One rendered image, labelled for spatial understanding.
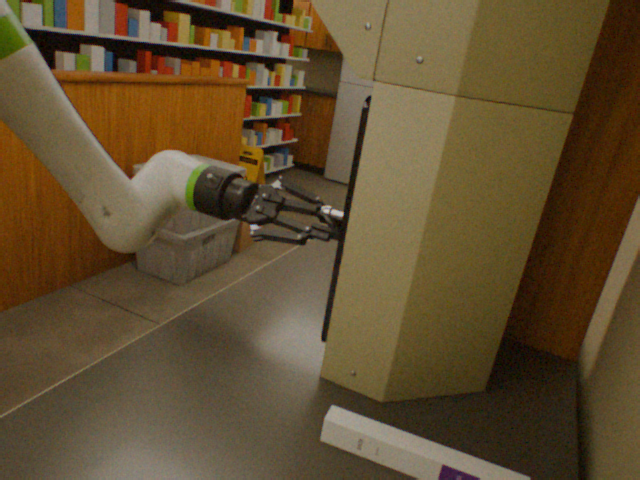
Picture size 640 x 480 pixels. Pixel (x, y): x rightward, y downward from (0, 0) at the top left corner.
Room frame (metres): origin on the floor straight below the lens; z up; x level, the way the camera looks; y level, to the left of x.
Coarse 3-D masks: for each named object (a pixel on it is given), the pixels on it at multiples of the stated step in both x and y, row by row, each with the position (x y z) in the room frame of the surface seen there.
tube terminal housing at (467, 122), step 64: (448, 0) 0.69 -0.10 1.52; (512, 0) 0.69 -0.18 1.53; (576, 0) 0.73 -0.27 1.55; (384, 64) 0.71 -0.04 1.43; (448, 64) 0.68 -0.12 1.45; (512, 64) 0.70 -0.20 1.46; (576, 64) 0.74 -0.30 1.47; (384, 128) 0.70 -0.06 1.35; (448, 128) 0.67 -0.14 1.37; (512, 128) 0.71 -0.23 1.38; (384, 192) 0.70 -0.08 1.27; (448, 192) 0.68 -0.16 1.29; (512, 192) 0.72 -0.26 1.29; (384, 256) 0.69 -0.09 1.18; (448, 256) 0.69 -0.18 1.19; (512, 256) 0.74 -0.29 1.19; (384, 320) 0.68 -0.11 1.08; (448, 320) 0.71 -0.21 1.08; (384, 384) 0.67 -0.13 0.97; (448, 384) 0.72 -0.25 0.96
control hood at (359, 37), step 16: (320, 0) 0.75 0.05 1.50; (336, 0) 0.74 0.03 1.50; (352, 0) 0.73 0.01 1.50; (368, 0) 0.72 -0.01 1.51; (384, 0) 0.72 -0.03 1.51; (320, 16) 0.75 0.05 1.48; (336, 16) 0.74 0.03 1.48; (352, 16) 0.73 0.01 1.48; (368, 16) 0.72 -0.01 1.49; (384, 16) 0.72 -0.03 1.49; (336, 32) 0.74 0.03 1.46; (352, 32) 0.73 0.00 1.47; (368, 32) 0.72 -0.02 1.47; (352, 48) 0.73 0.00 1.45; (368, 48) 0.72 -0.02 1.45; (352, 64) 0.73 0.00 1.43; (368, 64) 0.72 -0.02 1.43
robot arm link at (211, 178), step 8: (208, 168) 0.90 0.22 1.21; (216, 168) 0.91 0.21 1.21; (200, 176) 0.89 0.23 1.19; (208, 176) 0.86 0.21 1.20; (216, 176) 0.88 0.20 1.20; (224, 176) 0.88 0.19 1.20; (232, 176) 0.89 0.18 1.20; (240, 176) 0.92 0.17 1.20; (200, 184) 0.88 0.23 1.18; (208, 184) 0.87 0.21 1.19; (216, 184) 0.87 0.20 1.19; (224, 184) 0.87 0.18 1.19; (200, 192) 0.87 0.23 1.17; (208, 192) 0.87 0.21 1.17; (216, 192) 0.86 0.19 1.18; (224, 192) 0.87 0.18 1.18; (200, 200) 0.87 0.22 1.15; (208, 200) 0.86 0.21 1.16; (216, 200) 0.86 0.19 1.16; (200, 208) 0.88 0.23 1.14; (208, 208) 0.87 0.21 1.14; (216, 208) 0.86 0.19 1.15; (216, 216) 0.87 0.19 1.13; (224, 216) 0.88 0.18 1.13
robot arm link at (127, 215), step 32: (0, 64) 0.72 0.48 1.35; (32, 64) 0.75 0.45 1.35; (0, 96) 0.72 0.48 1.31; (32, 96) 0.74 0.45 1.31; (64, 96) 0.79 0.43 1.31; (32, 128) 0.74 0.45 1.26; (64, 128) 0.77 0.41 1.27; (64, 160) 0.76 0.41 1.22; (96, 160) 0.79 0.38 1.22; (96, 192) 0.78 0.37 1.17; (128, 192) 0.82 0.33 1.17; (96, 224) 0.79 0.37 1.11; (128, 224) 0.80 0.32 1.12; (160, 224) 0.85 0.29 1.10
